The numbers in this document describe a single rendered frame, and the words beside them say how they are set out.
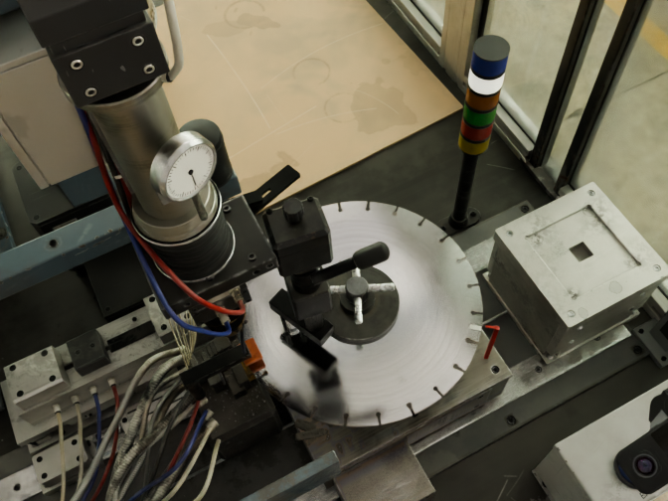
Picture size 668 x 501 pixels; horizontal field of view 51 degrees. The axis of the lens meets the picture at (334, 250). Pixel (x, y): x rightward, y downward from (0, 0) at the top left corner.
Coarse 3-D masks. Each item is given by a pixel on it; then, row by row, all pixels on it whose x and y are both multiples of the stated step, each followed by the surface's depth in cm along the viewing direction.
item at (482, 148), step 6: (462, 138) 100; (462, 144) 101; (468, 144) 100; (474, 144) 99; (480, 144) 99; (486, 144) 100; (462, 150) 102; (468, 150) 101; (474, 150) 100; (480, 150) 101; (486, 150) 102
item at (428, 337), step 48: (336, 240) 98; (384, 240) 97; (432, 240) 97; (432, 288) 93; (240, 336) 91; (288, 336) 91; (384, 336) 90; (432, 336) 90; (288, 384) 88; (336, 384) 87; (384, 384) 87; (432, 384) 87
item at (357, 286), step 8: (352, 272) 90; (352, 280) 88; (360, 280) 88; (336, 288) 88; (344, 288) 88; (352, 288) 88; (360, 288) 88; (368, 288) 88; (376, 288) 88; (384, 288) 88; (392, 288) 88; (352, 296) 88; (360, 296) 87; (360, 304) 87; (360, 312) 87; (360, 320) 86
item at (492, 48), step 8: (480, 40) 87; (488, 40) 87; (496, 40) 87; (504, 40) 87; (480, 48) 86; (488, 48) 86; (496, 48) 86; (504, 48) 86; (472, 56) 88; (480, 56) 85; (488, 56) 85; (496, 56) 85; (504, 56) 85; (472, 64) 88; (480, 64) 86; (488, 64) 86; (496, 64) 86; (504, 64) 87; (480, 72) 87; (488, 72) 87; (496, 72) 87
